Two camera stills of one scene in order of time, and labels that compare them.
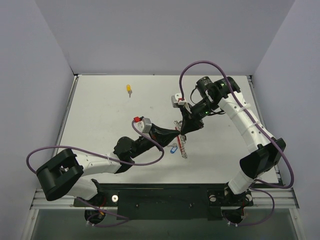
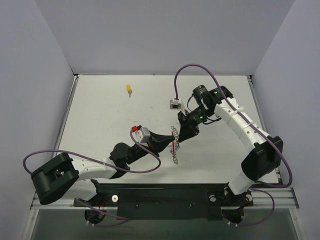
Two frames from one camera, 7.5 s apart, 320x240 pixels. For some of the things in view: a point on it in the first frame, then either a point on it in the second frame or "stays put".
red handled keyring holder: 181,139 to 176,145
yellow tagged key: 129,89 stays put
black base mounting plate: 166,201 stays put
